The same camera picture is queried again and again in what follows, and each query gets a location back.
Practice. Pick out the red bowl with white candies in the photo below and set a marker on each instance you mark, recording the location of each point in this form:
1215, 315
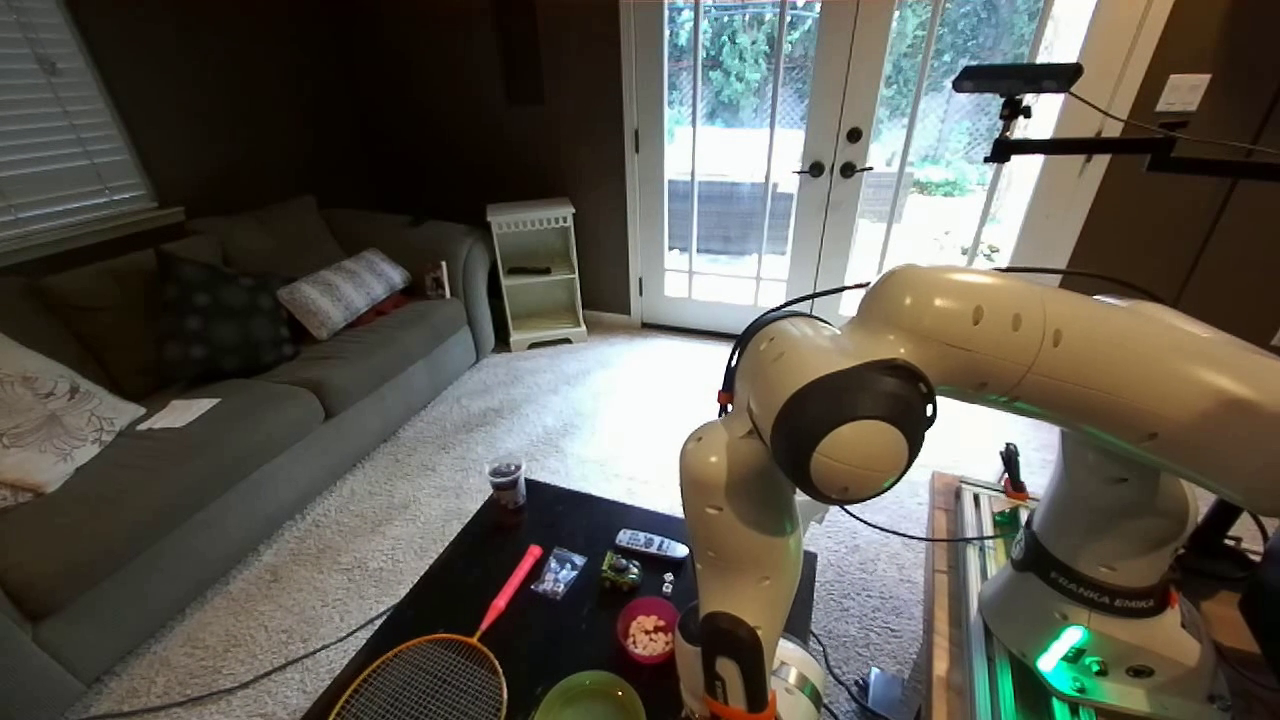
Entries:
648, 655

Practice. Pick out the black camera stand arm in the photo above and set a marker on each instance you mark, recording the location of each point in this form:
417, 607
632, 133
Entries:
1092, 144

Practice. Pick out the white french door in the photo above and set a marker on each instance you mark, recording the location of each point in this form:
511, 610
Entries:
840, 226
655, 161

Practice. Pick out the green plastic bowl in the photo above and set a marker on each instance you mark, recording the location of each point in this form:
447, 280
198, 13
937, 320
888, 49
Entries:
587, 699

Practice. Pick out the white paper sheet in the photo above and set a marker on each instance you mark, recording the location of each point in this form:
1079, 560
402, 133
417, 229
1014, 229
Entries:
178, 414

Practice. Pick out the small green packet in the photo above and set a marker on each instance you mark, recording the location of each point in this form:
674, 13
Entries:
617, 571

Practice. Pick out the dark dotted pillow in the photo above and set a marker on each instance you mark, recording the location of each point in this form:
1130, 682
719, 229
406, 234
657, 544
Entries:
223, 320

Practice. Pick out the white printed pillow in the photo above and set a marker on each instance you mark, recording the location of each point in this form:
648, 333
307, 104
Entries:
55, 414

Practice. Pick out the black stereo camera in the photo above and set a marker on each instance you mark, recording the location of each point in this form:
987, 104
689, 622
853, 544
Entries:
1017, 78

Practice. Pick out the clear plastic packet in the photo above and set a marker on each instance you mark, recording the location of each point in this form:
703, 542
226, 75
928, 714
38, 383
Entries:
556, 572

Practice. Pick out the brown pillow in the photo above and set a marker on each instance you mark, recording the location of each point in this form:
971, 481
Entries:
112, 315

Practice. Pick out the grey fabric sofa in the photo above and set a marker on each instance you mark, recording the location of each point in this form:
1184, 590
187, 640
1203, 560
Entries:
267, 424

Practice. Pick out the white light switch plate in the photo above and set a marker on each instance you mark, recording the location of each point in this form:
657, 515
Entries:
1182, 91

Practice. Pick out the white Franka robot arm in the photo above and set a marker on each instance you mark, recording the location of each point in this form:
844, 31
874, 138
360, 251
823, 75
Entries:
1066, 361

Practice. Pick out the white window blinds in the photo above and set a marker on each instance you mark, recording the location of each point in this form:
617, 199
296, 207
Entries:
64, 122

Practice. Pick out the grey white striped pillow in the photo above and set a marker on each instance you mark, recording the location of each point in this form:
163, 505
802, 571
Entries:
346, 289

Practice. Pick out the black wooden coffee table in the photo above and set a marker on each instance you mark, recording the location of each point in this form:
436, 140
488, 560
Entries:
454, 584

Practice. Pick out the white side table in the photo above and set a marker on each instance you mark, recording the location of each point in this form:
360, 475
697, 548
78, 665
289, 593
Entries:
533, 221

